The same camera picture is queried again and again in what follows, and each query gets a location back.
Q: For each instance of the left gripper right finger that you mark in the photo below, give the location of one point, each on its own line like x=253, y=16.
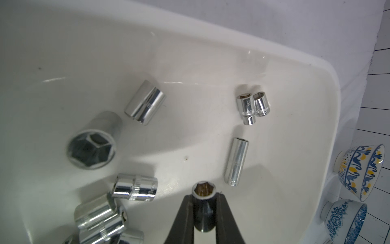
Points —
x=227, y=230

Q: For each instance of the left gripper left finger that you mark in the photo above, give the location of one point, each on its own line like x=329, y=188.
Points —
x=182, y=230

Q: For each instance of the long chrome socket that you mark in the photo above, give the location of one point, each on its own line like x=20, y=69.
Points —
x=236, y=161

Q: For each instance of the short chrome socket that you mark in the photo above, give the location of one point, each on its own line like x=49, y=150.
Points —
x=262, y=107

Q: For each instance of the white plastic storage box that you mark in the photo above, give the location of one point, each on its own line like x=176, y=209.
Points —
x=64, y=62

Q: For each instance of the blue patterned plate lower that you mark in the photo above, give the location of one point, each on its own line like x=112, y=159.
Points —
x=344, y=220

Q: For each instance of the blue patterned plate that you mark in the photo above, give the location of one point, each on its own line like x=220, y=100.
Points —
x=344, y=220
x=358, y=168

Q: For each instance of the blue patterned plate upper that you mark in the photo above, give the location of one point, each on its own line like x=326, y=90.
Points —
x=358, y=168

